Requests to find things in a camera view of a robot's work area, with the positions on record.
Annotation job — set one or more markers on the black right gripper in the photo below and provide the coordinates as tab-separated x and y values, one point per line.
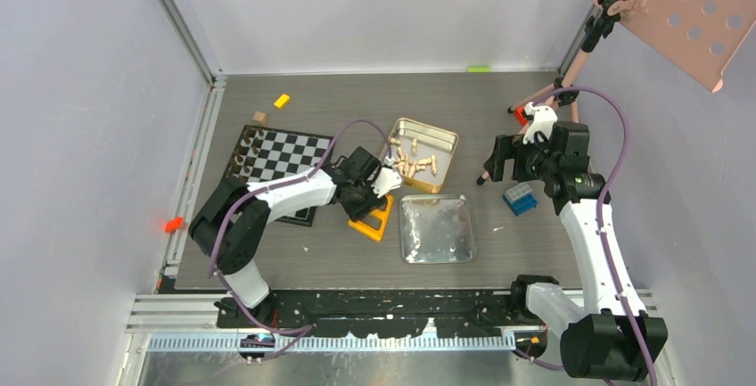
508	146

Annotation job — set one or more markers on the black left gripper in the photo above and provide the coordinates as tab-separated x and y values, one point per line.
359	210

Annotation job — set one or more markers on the orange triangular plastic frame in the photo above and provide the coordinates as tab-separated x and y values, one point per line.
374	225

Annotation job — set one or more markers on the gold tin box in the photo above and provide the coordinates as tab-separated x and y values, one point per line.
421	153

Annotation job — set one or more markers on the black white chess board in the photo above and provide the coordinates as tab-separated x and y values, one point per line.
264	153

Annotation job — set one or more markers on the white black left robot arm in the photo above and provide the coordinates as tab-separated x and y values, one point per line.
229	226

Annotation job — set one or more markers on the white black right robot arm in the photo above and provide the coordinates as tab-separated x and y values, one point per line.
611	336

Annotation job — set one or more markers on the red block near stand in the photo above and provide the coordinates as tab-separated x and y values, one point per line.
520	115

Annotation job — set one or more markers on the blue box of bits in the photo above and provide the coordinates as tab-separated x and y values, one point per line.
520	199

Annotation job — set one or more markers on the silver tin lid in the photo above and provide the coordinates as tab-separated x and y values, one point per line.
436	229

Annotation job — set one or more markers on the yellow rectangular block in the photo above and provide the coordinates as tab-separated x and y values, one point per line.
282	101

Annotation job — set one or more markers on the small wooden cube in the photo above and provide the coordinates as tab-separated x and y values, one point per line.
260	118

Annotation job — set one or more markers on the orange red block left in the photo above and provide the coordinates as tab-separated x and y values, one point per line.
173	224

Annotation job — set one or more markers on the pink music stand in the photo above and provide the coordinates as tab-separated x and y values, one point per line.
700	37

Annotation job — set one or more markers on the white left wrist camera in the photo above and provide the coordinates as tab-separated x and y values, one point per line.
388	180

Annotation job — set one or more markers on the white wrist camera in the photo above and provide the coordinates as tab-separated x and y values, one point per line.
388	180
541	121

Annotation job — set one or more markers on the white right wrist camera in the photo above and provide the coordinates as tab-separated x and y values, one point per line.
541	121

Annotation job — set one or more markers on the green block at wall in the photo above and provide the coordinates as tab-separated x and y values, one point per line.
478	69

